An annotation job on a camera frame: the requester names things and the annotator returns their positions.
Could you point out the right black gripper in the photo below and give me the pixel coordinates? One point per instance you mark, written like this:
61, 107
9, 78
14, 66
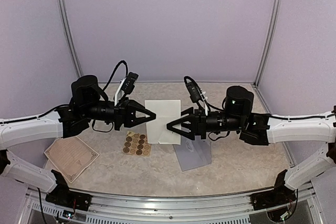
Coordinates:
199, 124

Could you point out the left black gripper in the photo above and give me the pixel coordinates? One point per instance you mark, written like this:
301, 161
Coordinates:
123, 111

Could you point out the beige letter sheet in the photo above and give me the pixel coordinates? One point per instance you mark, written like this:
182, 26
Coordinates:
166, 111

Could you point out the grey envelope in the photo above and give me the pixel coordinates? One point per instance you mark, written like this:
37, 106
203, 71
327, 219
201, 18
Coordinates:
192, 154

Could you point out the ornate bordered letter sheet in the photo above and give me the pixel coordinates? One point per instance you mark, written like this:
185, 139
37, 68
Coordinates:
71, 156

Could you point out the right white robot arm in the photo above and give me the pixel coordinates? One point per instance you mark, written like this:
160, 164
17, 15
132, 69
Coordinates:
262, 130

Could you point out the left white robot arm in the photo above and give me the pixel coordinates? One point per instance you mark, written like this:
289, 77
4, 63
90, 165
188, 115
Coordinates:
89, 102

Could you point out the brown sticker sheet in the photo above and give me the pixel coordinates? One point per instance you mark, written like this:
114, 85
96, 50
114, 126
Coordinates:
136, 144

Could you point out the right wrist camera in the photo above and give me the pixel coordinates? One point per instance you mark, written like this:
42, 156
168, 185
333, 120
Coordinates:
196, 97

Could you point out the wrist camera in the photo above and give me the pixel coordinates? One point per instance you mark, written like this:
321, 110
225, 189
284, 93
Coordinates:
125, 88
196, 97

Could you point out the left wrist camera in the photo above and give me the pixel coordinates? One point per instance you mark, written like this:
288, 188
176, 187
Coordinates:
125, 88

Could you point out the front aluminium rail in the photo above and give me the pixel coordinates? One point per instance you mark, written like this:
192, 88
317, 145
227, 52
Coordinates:
231, 208

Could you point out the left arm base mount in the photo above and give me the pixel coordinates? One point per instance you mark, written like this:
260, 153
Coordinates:
65, 197

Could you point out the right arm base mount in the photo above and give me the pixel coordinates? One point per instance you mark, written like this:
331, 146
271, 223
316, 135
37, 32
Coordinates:
272, 198

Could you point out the left aluminium frame post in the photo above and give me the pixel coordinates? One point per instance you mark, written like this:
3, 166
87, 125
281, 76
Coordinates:
69, 38

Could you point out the aluminium frame post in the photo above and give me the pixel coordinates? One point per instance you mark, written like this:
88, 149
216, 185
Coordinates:
69, 38
268, 42

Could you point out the right aluminium frame post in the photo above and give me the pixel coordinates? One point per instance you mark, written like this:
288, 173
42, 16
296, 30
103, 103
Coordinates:
268, 42

